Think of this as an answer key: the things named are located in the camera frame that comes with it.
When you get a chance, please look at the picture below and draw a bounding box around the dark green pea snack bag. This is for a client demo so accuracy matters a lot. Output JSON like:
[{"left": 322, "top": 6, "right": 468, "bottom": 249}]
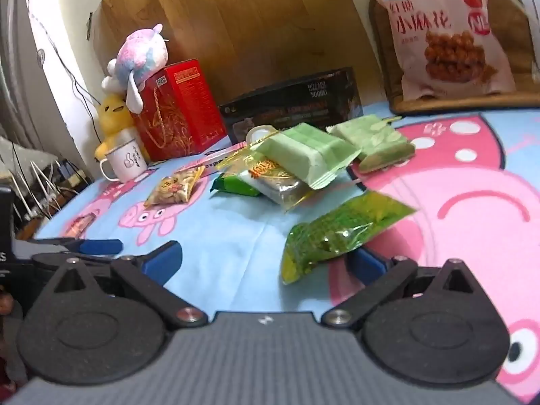
[{"left": 280, "top": 190, "right": 416, "bottom": 284}]

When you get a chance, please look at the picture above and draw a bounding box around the small nut mix packet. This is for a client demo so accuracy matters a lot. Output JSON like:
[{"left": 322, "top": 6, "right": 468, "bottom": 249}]
[{"left": 144, "top": 165, "right": 205, "bottom": 208}]

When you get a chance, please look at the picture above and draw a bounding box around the bright green snack packet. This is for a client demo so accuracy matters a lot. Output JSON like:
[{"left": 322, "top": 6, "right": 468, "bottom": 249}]
[{"left": 211, "top": 174, "right": 261, "bottom": 196}]

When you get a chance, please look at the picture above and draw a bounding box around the green leaf patterned snack packet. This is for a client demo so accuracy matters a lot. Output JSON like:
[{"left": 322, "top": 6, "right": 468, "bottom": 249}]
[{"left": 326, "top": 114, "right": 415, "bottom": 174}]

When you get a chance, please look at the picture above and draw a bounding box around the pink tube snack packet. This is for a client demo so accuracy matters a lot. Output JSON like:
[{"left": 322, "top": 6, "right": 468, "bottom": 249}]
[{"left": 176, "top": 142, "right": 246, "bottom": 177}]

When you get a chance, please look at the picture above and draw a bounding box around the pale green striped snack packet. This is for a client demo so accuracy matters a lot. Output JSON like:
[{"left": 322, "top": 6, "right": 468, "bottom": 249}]
[{"left": 255, "top": 123, "right": 360, "bottom": 190}]

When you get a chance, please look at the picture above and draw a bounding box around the clear gold snack packet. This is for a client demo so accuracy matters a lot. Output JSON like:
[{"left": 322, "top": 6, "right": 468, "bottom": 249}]
[{"left": 216, "top": 147, "right": 314, "bottom": 211}]

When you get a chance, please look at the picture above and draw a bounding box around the white jelly cup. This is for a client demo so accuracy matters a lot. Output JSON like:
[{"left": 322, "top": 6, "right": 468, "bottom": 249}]
[{"left": 245, "top": 125, "right": 277, "bottom": 144}]

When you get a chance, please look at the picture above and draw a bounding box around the white enamel mug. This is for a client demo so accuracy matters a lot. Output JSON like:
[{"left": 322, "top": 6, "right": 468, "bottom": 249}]
[{"left": 100, "top": 138, "right": 148, "bottom": 183}]

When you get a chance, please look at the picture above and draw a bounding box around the pink cartoon pig tablecloth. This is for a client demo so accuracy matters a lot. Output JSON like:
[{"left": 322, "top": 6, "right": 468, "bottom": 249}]
[{"left": 39, "top": 109, "right": 539, "bottom": 401}]

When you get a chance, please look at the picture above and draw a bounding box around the yellow plush toy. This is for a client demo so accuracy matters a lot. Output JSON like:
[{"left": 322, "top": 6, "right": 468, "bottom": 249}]
[{"left": 94, "top": 93, "right": 150, "bottom": 162}]

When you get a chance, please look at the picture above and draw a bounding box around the grey curtain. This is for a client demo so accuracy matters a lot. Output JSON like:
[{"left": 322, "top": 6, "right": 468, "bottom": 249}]
[{"left": 1, "top": 0, "right": 84, "bottom": 167}]

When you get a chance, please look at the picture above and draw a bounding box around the red gift box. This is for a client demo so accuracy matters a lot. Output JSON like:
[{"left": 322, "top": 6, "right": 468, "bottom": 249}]
[{"left": 132, "top": 59, "right": 226, "bottom": 161}]

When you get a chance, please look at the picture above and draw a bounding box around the black cardboard storage box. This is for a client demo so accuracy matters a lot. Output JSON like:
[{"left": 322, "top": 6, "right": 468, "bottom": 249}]
[{"left": 219, "top": 67, "right": 363, "bottom": 143}]

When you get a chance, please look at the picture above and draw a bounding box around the pink blue plush toy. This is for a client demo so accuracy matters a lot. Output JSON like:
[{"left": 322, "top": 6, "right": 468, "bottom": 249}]
[{"left": 101, "top": 24, "right": 168, "bottom": 114}]

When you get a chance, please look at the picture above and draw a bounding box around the large pink snack bag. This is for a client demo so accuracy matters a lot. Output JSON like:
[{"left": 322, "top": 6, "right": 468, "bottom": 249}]
[{"left": 376, "top": 0, "right": 515, "bottom": 101}]

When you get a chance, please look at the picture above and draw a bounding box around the wooden headboard panel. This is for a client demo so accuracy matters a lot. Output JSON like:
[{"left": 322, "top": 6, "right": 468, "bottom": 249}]
[{"left": 91, "top": 0, "right": 384, "bottom": 104}]

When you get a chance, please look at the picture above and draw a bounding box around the cluttered cable pile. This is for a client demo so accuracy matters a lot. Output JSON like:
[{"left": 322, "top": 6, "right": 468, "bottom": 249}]
[{"left": 0, "top": 134, "right": 95, "bottom": 229}]

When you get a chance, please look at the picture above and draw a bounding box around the black wall cable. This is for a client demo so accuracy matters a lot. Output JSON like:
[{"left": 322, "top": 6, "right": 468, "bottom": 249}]
[{"left": 29, "top": 7, "right": 105, "bottom": 145}]

